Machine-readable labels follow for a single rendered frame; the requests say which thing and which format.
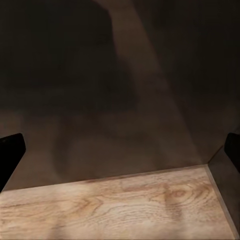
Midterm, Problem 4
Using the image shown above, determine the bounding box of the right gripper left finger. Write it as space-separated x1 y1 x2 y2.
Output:
0 133 26 193

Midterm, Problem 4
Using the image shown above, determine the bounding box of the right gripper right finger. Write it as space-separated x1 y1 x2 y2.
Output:
224 133 240 173

